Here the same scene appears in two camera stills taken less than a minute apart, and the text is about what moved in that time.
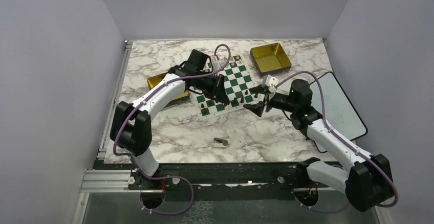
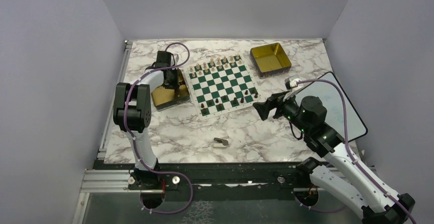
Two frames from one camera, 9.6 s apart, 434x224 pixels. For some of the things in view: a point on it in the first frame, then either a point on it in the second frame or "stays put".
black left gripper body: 210,84 -> 173,82
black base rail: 276,182 stays put
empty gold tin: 269,60 stays put
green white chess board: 239,81 stays put
